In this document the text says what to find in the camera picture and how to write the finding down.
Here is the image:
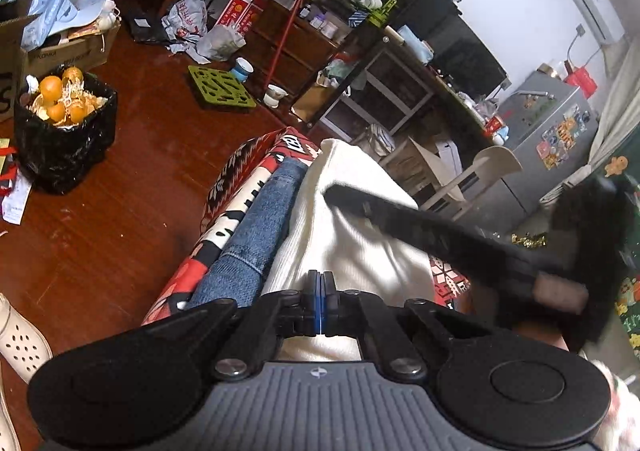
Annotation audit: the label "white knit v-neck sweater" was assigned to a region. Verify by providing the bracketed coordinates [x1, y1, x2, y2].
[260, 138, 436, 363]

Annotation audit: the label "right forearm cream sleeve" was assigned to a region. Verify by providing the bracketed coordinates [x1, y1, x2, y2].
[579, 350, 640, 451]

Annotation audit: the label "person right hand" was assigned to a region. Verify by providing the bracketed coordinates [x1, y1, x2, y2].
[513, 322, 568, 351]

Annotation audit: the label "small decorated christmas tree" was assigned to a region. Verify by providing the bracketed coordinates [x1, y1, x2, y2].
[511, 232, 547, 249]

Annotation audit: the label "folded blue jeans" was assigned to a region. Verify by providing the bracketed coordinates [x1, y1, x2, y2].
[186, 157, 308, 309]

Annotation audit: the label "beige plastic chair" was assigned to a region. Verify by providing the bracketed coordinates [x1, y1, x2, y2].
[380, 138, 523, 221]

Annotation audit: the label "red patterned christmas blanket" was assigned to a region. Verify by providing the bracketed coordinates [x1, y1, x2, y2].
[144, 128, 470, 323]

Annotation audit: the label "grey refrigerator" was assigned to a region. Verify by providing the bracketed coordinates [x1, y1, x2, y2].
[460, 72, 598, 233]

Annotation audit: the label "red paper cup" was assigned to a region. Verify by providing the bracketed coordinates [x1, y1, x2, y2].
[484, 115, 506, 137]

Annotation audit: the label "white drawer shelf unit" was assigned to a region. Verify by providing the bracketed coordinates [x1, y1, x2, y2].
[320, 48, 434, 142]

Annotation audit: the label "green perforated floor mat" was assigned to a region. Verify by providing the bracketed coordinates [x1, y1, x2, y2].
[188, 65, 256, 108]

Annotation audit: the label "blue white ceramic bowl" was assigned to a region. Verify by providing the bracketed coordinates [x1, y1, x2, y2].
[230, 56, 254, 84]

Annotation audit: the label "brown wooden drawer cabinet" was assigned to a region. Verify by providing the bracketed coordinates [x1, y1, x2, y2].
[240, 0, 337, 100]

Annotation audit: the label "white perforated clog shoe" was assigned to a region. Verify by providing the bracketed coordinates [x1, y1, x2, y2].
[0, 294, 53, 384]

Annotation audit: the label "white plastic bag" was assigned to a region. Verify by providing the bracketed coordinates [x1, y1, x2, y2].
[160, 0, 207, 53]

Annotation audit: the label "dark cluttered desk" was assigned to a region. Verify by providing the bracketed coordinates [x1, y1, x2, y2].
[188, 0, 511, 132]

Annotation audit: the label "brown cardboard box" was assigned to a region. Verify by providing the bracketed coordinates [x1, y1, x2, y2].
[1, 0, 120, 120]

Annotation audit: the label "green christmas wall banner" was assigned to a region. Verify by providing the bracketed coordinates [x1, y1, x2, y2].
[597, 127, 639, 359]

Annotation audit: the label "red handled broom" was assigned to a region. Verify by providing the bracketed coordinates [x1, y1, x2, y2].
[262, 0, 303, 92]

